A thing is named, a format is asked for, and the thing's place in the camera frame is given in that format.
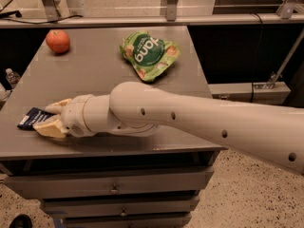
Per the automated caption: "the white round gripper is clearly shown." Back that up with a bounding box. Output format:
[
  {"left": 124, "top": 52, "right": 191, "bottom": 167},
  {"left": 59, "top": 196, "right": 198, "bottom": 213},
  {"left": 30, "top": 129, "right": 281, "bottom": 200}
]
[{"left": 33, "top": 94, "right": 94, "bottom": 138}]

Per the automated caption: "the dark blue rxbar wrapper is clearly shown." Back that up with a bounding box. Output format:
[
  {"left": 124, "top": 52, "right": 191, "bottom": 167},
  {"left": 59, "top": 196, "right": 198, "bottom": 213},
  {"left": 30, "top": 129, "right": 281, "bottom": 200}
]
[{"left": 17, "top": 107, "right": 52, "bottom": 130}]

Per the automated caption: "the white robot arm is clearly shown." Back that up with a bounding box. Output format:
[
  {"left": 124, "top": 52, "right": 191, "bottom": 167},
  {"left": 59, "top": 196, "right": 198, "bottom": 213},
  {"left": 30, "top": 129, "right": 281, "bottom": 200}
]
[{"left": 33, "top": 82, "right": 304, "bottom": 175}]

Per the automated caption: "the clear water bottle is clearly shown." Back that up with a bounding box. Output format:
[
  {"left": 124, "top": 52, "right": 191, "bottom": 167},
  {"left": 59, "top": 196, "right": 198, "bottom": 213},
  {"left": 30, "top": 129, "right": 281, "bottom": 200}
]
[{"left": 6, "top": 68, "right": 21, "bottom": 88}]

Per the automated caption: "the red apple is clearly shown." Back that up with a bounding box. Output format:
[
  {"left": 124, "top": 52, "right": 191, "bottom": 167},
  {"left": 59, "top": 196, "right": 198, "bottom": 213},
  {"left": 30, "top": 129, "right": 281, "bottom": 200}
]
[{"left": 46, "top": 29, "right": 70, "bottom": 54}]

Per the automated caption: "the top drawer knob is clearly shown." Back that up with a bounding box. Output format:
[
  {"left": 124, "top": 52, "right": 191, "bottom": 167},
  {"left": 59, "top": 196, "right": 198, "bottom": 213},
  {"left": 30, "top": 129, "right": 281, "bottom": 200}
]
[{"left": 109, "top": 183, "right": 120, "bottom": 195}]

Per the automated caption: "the drawer knob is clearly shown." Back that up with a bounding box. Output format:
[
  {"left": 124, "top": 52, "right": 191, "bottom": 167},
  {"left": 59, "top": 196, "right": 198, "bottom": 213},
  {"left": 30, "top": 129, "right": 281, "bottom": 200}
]
[
  {"left": 120, "top": 208, "right": 128, "bottom": 217},
  {"left": 109, "top": 183, "right": 120, "bottom": 195}
]

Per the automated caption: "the black shoe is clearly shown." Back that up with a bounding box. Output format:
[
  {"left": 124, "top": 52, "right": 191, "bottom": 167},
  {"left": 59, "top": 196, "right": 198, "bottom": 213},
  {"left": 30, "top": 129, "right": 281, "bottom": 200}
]
[{"left": 9, "top": 215, "right": 32, "bottom": 228}]

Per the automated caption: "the green dang chips bag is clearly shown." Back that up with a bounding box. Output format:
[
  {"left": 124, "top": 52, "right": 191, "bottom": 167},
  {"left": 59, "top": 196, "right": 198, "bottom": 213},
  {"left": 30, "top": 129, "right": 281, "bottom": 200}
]
[{"left": 120, "top": 30, "right": 181, "bottom": 83}]

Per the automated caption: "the grey drawer cabinet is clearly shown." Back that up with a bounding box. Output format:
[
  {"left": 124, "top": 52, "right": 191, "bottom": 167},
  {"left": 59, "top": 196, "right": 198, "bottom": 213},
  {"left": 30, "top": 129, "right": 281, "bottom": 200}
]
[{"left": 0, "top": 28, "right": 223, "bottom": 228}]

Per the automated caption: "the black cable on rail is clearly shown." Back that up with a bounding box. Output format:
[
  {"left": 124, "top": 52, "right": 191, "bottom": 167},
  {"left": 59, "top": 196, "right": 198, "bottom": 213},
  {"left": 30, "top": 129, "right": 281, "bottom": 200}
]
[{"left": 0, "top": 9, "right": 84, "bottom": 25}]

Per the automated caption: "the black hanging cable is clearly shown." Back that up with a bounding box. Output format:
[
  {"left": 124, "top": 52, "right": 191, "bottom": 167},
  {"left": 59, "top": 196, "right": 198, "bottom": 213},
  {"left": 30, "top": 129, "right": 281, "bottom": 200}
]
[{"left": 250, "top": 82, "right": 257, "bottom": 104}]

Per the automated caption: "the aluminium frame rail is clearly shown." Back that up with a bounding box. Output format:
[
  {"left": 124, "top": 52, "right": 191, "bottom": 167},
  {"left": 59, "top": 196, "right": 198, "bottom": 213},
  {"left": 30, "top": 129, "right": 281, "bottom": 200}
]
[{"left": 0, "top": 13, "right": 304, "bottom": 29}]

